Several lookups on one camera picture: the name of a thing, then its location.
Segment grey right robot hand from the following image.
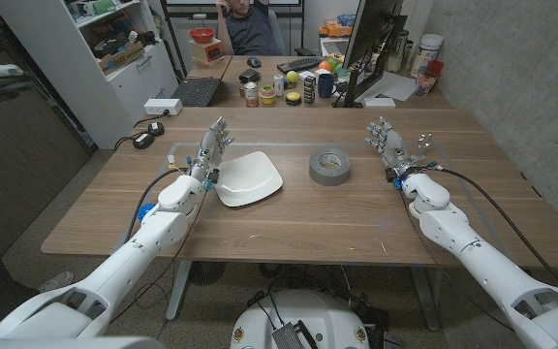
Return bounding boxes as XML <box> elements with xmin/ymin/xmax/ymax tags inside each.
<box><xmin>363</xmin><ymin>115</ymin><xmax>434</xmax><ymax>184</ymax></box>

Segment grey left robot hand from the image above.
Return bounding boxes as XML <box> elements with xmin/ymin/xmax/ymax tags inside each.
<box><xmin>187</xmin><ymin>115</ymin><xmax>235</xmax><ymax>189</ymax></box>

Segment white square paper plate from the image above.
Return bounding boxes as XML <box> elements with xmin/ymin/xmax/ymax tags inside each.
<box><xmin>213</xmin><ymin>150</ymin><xmax>284</xmax><ymax>208</ymax></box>

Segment flat white box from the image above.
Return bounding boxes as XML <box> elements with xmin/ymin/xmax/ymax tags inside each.
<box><xmin>362</xmin><ymin>97</ymin><xmax>397</xmax><ymax>109</ymax></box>

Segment wooden desk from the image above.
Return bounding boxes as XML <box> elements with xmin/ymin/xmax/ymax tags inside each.
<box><xmin>186</xmin><ymin>53</ymin><xmax>452</xmax><ymax>110</ymax></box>

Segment black laptop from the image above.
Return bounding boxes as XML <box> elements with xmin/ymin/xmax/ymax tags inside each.
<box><xmin>170</xmin><ymin>53</ymin><xmax>234</xmax><ymax>108</ymax></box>

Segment white paper sheets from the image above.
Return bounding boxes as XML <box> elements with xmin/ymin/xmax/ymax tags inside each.
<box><xmin>356</xmin><ymin>71</ymin><xmax>419</xmax><ymax>103</ymax></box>

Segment patterned cup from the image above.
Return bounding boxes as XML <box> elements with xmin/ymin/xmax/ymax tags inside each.
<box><xmin>415</xmin><ymin>71</ymin><xmax>438</xmax><ymax>97</ymax></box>

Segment stack of coloured cups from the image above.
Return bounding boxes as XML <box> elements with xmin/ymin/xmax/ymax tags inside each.
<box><xmin>259</xmin><ymin>84</ymin><xmax>277</xmax><ymax>106</ymax></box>

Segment black pouch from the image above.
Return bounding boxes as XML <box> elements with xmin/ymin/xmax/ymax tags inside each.
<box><xmin>238</xmin><ymin>68</ymin><xmax>263</xmax><ymax>84</ymax></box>

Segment red cup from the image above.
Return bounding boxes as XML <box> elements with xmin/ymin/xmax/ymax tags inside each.
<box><xmin>426</xmin><ymin>59</ymin><xmax>446</xmax><ymax>79</ymax></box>

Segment dark blue mug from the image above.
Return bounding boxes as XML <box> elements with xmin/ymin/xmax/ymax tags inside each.
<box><xmin>317</xmin><ymin>73</ymin><xmax>339</xmax><ymax>100</ymax></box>

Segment wooden box with red panel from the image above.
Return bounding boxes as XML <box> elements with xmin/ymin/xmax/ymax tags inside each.
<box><xmin>189</xmin><ymin>38</ymin><xmax>225</xmax><ymax>67</ymax></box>

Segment white canister with lid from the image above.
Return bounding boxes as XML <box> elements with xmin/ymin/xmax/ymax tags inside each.
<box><xmin>409</xmin><ymin>33</ymin><xmax>445</xmax><ymax>79</ymax></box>

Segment black and white block tower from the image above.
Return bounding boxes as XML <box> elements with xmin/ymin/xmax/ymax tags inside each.
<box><xmin>303</xmin><ymin>75</ymin><xmax>317</xmax><ymax>105</ymax></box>

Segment red bowl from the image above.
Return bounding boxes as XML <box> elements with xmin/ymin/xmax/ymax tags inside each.
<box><xmin>188</xmin><ymin>27</ymin><xmax>216</xmax><ymax>45</ymax></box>

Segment black computer monitor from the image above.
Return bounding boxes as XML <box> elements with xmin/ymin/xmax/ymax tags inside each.
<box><xmin>331</xmin><ymin>0</ymin><xmax>409</xmax><ymax>109</ymax></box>

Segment seated person in dark shirt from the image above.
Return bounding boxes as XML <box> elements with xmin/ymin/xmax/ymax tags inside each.
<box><xmin>214</xmin><ymin>0</ymin><xmax>284</xmax><ymax>57</ymax></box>

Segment black keyboard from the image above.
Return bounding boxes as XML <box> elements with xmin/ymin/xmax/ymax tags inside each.
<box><xmin>276</xmin><ymin>56</ymin><xmax>326</xmax><ymax>75</ymax></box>

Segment brown cardboard box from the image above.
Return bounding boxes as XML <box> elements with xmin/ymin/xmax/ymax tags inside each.
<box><xmin>97</xmin><ymin>41</ymin><xmax>147</xmax><ymax>74</ymax></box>

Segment orange case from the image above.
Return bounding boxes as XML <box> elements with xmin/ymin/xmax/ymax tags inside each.
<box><xmin>318</xmin><ymin>18</ymin><xmax>356</xmax><ymax>39</ymax></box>

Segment grey office chair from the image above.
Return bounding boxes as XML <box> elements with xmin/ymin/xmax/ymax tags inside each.
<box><xmin>266</xmin><ymin>9</ymin><xmax>290</xmax><ymax>56</ymax></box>

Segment grey metal table leg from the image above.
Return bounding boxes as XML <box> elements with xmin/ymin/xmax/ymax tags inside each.
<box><xmin>410</xmin><ymin>266</ymin><xmax>443</xmax><ymax>332</ymax></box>
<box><xmin>165</xmin><ymin>260</ymin><xmax>193</xmax><ymax>321</ymax></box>

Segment white shelving cabinet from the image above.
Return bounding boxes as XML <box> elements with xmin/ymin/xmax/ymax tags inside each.
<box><xmin>0</xmin><ymin>0</ymin><xmax>179</xmax><ymax>150</ymax></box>

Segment white robot torso base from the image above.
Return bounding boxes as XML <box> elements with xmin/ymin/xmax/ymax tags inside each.
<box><xmin>230</xmin><ymin>289</ymin><xmax>371</xmax><ymax>349</ymax></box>

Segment person in white sneakers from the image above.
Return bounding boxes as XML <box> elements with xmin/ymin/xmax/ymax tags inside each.
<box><xmin>0</xmin><ymin>232</ymin><xmax>75</xmax><ymax>335</ymax></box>

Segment grey duct tape roll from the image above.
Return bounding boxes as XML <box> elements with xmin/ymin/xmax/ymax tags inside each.
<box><xmin>308</xmin><ymin>147</ymin><xmax>353</xmax><ymax>187</ymax></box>

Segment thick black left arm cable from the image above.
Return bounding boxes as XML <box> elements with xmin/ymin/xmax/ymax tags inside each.
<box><xmin>123</xmin><ymin>167</ymin><xmax>191</xmax><ymax>241</ymax></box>

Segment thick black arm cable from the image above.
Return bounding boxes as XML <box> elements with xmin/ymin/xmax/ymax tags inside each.
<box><xmin>123</xmin><ymin>167</ymin><xmax>191</xmax><ymax>241</ymax></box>
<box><xmin>423</xmin><ymin>163</ymin><xmax>558</xmax><ymax>295</ymax></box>

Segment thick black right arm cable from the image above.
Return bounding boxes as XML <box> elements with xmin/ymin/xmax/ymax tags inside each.
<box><xmin>423</xmin><ymin>163</ymin><xmax>558</xmax><ymax>295</ymax></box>

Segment whiteboard with black frame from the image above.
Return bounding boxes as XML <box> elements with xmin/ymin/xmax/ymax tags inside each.
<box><xmin>160</xmin><ymin>0</ymin><xmax>307</xmax><ymax>20</ymax></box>

